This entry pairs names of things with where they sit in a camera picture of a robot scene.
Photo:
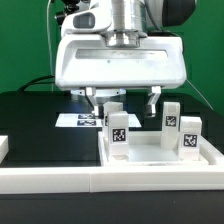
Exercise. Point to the printed tag sheet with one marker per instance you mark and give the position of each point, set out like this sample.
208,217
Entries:
89,120

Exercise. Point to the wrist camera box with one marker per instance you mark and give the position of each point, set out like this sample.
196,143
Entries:
90,21

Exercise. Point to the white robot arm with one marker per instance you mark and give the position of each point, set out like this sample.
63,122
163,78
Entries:
110,45

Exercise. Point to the white square table top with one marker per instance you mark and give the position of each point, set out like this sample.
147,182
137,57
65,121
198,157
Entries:
144,150

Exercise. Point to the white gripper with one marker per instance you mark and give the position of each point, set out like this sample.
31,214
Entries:
85,61

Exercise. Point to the white U-shaped fence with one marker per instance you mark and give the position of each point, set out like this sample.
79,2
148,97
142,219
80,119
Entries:
109,179

